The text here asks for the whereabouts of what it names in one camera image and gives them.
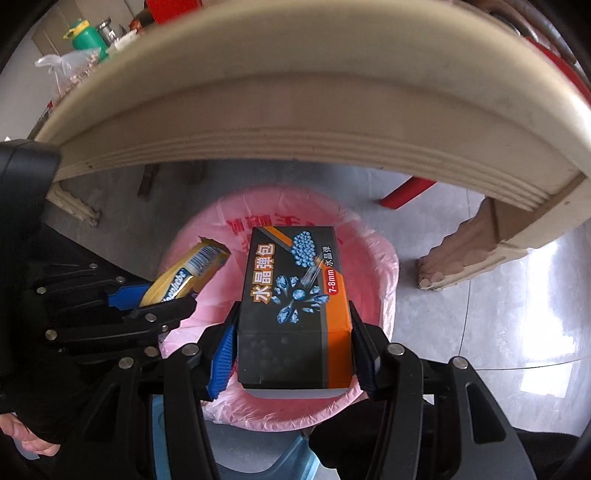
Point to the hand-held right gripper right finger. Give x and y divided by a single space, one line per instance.
364 357

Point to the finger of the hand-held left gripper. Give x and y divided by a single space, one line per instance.
124 295
178 310

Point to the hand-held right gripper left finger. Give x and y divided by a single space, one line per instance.
219 364

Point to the yellow snack wrapper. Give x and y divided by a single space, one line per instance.
184 277

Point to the black and orange cardboard box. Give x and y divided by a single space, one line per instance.
291 314

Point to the trash bin with pink bag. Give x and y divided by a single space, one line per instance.
364 258

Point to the person's left hand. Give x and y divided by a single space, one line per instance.
32 445

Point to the brown wooden furniture leg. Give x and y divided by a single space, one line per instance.
148 180

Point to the clear plastic bag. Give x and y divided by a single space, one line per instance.
69 64

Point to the green plastic bottle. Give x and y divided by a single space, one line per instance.
87 41

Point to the metal cup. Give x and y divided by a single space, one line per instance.
108 32

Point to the red plastic container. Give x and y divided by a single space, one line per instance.
180 9

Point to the cream table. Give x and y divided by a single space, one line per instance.
295 106

